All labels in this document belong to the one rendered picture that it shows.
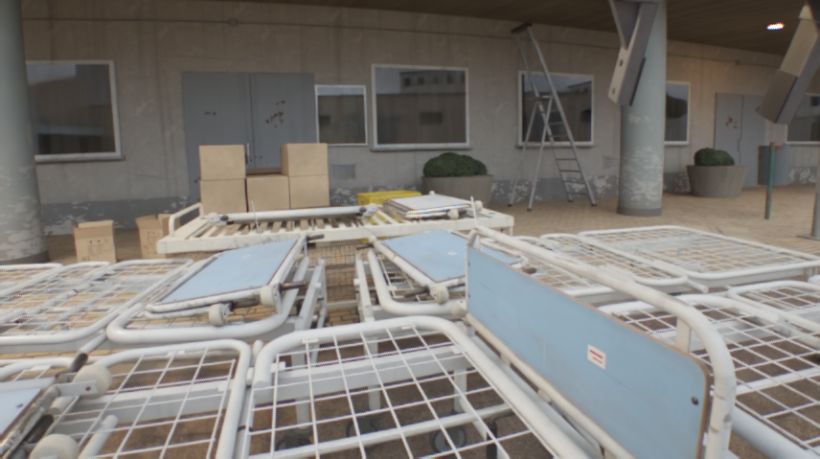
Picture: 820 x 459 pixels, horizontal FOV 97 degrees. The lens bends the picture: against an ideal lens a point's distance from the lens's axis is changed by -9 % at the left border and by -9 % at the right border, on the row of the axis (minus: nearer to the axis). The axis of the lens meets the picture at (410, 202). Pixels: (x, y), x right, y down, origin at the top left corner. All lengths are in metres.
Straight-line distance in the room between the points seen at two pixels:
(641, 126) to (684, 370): 5.93
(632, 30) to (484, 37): 7.21
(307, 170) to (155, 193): 3.20
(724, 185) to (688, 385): 8.99
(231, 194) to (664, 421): 3.80
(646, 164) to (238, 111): 5.99
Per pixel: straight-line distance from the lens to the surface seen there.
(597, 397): 0.77
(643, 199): 6.50
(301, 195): 4.11
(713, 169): 9.45
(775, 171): 7.09
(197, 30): 6.85
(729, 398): 0.60
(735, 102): 11.94
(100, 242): 4.58
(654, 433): 0.70
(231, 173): 4.05
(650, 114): 6.50
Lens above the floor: 0.98
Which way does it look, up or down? 7 degrees down
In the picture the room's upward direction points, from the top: 1 degrees counter-clockwise
